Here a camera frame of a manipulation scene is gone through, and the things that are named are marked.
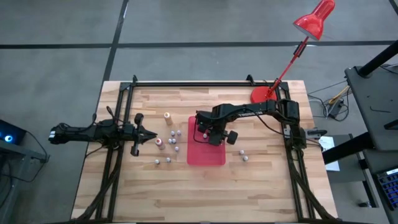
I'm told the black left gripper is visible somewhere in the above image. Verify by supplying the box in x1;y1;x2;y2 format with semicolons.
123;112;158;157

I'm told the pink translucent plastic bin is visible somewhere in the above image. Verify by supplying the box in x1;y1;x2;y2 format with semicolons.
186;115;227;167

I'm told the red desk lamp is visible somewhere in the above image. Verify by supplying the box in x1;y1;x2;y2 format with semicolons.
250;0;336;105

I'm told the white paper sheet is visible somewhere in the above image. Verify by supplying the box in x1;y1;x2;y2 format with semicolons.
318;136;341;172

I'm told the grey power strip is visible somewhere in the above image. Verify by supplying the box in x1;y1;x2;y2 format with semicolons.
328;98;345;119

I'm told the black computer blue light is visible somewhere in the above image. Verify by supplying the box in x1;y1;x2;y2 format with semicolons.
0;119;27;153

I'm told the grey metal workbench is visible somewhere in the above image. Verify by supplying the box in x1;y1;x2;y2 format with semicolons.
344;40;398;175

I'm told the backlit keyboard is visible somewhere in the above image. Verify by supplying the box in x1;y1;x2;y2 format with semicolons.
376;167;398;212

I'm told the black aluminium rig frame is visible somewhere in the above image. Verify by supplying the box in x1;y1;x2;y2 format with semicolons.
71;74;340;224

